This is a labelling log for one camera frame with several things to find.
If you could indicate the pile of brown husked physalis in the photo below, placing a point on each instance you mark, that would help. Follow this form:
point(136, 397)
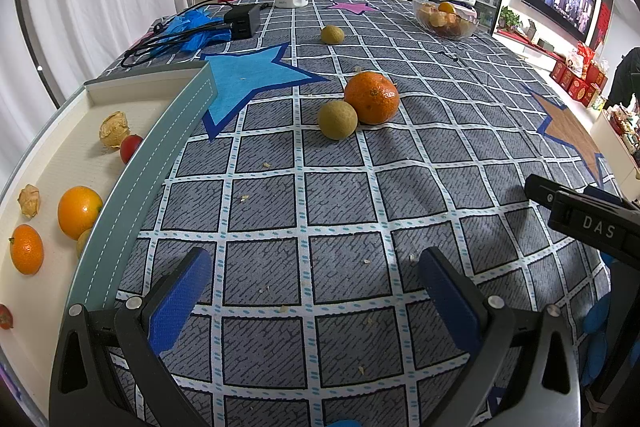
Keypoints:
point(440, 22)

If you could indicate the blue plastic gloves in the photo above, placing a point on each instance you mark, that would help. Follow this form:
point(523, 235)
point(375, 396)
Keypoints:
point(192, 32)

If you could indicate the blue felt star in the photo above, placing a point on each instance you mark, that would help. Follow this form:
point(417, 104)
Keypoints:
point(245, 82)

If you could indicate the red gift boxes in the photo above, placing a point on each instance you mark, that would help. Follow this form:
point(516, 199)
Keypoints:
point(580, 79)

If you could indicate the small potted plant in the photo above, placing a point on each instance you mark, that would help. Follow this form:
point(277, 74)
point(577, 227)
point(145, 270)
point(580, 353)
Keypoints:
point(509, 18)

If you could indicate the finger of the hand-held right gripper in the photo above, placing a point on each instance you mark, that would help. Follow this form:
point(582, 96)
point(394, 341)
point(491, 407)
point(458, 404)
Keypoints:
point(539, 188)

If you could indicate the yellow-green longan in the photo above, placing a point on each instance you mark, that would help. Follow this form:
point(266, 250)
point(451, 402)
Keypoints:
point(84, 243)
point(331, 35)
point(337, 120)

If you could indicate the grey checked tablecloth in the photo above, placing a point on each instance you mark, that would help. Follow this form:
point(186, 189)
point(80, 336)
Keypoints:
point(350, 207)

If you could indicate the small orange kumquat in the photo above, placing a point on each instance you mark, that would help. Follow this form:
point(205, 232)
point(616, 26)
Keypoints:
point(446, 7)
point(26, 249)

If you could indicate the dry husked physalis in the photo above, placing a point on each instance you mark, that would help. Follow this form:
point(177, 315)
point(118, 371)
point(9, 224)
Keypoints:
point(114, 129)
point(29, 201)

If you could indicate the clear glass bowl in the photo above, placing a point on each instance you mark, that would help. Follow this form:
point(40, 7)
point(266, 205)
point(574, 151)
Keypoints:
point(467, 29)

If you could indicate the smooth round orange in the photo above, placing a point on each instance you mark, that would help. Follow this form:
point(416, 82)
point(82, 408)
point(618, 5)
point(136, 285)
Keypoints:
point(80, 212)

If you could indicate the white television console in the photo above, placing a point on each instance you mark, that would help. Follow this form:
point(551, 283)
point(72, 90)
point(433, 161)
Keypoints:
point(617, 142)

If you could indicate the rough-skinned orange mandarin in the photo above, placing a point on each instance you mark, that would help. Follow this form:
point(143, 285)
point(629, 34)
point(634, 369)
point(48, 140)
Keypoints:
point(372, 97)

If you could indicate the brown felt star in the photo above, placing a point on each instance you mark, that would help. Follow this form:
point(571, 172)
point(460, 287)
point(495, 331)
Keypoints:
point(570, 127)

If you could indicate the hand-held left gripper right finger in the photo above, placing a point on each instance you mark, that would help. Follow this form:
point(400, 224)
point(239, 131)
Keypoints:
point(450, 302)

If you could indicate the pink felt star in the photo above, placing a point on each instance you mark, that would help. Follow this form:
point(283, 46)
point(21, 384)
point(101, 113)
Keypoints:
point(352, 7)

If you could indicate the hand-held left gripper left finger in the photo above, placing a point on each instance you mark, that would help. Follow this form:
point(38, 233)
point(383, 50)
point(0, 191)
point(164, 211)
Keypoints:
point(180, 302)

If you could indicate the grey-rimmed white tray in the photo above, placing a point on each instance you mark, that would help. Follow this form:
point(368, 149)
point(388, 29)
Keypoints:
point(150, 187)

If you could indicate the red cherry tomato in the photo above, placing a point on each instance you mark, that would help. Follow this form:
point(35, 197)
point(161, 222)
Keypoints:
point(131, 148)
point(5, 316)

